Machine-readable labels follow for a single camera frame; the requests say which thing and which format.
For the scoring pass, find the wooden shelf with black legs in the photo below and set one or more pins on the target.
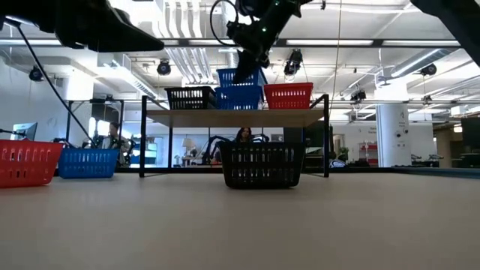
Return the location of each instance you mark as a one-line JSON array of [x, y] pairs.
[[232, 118]]

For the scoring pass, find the black plastic basket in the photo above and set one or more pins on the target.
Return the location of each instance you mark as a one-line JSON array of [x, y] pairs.
[[262, 180], [191, 105]]

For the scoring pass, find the grey ceiling duct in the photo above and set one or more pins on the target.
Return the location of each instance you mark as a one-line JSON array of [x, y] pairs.
[[420, 62]]

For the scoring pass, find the white table lamp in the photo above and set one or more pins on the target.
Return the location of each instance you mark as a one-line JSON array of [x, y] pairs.
[[187, 142]]

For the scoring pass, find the ceiling light strip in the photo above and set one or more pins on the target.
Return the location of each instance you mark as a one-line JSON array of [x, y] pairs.
[[420, 42], [22, 42], [330, 42]]

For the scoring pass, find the red plastic basket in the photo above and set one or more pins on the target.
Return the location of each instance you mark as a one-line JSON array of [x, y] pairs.
[[288, 84], [26, 165], [288, 99]]

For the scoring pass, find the computer monitor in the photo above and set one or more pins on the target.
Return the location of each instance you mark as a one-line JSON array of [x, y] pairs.
[[28, 130]]

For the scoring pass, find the red and white cart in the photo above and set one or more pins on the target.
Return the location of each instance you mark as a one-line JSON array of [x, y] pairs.
[[369, 148]]

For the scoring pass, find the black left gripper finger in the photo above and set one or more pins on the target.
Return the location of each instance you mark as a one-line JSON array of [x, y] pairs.
[[135, 37]]

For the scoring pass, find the white round pillar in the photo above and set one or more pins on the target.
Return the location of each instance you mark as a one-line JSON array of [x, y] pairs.
[[393, 142]]

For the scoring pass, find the black metal stand frame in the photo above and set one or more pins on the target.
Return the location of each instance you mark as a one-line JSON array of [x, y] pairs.
[[93, 101]]

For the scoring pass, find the white ceiling duct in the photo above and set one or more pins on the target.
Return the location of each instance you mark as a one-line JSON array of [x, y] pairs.
[[127, 78]]

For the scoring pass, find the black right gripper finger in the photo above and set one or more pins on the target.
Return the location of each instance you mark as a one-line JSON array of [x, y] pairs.
[[247, 69]]

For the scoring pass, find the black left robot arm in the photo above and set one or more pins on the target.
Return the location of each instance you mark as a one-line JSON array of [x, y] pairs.
[[30, 15]]

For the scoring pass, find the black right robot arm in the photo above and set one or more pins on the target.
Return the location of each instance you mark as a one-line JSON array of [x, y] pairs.
[[461, 22]]

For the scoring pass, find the person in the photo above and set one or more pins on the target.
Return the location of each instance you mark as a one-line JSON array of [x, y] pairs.
[[112, 142], [243, 135]]

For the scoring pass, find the dark monitor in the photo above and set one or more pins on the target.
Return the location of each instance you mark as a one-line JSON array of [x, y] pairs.
[[470, 133]]

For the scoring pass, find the blue plastic basket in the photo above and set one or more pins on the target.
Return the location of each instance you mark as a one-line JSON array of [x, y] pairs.
[[224, 71], [238, 97], [88, 163]]

